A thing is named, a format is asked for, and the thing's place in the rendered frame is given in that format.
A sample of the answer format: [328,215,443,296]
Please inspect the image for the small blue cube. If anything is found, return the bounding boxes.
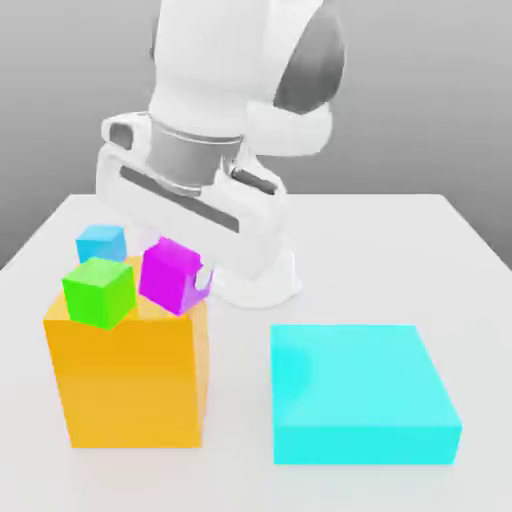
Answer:
[75,224,128,264]

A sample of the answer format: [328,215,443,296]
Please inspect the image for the large orange box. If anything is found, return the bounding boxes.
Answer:
[42,255,210,450]

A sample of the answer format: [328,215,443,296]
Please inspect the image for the large cyan box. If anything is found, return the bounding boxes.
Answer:
[269,323,464,466]

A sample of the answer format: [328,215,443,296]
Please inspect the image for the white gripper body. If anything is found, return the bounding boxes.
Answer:
[94,146,288,281]

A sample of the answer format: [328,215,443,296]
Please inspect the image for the small magenta cube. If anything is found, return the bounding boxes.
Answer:
[138,236,212,317]

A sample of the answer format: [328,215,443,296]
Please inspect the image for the small green cube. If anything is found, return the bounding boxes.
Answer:
[61,256,138,332]

